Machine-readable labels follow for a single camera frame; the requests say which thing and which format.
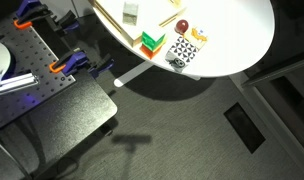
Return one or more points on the grey cube block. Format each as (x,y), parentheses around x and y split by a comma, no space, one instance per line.
(130,13)

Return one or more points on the blue orange clamp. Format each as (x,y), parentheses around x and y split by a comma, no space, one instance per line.
(32,11)
(74,60)

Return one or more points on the black cart shelf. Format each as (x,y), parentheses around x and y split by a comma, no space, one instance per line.
(39,139)

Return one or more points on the orange patterned card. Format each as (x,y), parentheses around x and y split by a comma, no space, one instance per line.
(196,37)

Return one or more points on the black white patterned box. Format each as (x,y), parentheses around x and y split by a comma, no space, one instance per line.
(181,49)

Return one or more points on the wooden tray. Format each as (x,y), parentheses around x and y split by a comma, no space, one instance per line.
(152,14)

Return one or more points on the green block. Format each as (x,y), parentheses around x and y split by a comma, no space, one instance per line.
(152,41)

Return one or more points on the white table leg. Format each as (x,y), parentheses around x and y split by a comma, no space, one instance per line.
(139,69)

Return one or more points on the black perforated breadboard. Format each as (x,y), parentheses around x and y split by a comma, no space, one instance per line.
(29,54)

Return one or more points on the lower blue orange clamp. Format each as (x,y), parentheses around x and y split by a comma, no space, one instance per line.
(74,60)

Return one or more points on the upper blue orange clamp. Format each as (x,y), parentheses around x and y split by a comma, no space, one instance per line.
(32,11)

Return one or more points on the red ball toy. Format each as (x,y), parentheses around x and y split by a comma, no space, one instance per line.
(181,26)

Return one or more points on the round white table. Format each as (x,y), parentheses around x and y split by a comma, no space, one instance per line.
(239,34)

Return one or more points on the black floor hatch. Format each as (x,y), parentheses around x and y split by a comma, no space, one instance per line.
(244,127)

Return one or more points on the orange block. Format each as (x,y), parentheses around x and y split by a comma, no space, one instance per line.
(151,53)

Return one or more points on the aluminium extrusion rail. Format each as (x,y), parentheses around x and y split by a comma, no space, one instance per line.
(18,83)

